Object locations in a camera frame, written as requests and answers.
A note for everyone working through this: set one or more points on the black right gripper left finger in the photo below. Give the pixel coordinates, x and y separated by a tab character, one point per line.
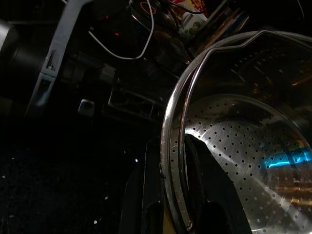
143	195

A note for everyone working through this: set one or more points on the red yellow snack bag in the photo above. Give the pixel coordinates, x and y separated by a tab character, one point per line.
190	3

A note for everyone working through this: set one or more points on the orange rubber band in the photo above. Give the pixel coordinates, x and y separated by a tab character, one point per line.
142	7

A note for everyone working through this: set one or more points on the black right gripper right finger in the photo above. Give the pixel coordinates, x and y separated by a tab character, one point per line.
214	207

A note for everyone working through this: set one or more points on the white mug green print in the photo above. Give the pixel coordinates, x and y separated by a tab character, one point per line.
192	24

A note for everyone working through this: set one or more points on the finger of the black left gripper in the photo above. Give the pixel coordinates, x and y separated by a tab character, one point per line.
151	72
136	104

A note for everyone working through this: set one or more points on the perforated steel steamer basket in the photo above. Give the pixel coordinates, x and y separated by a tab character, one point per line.
243	146

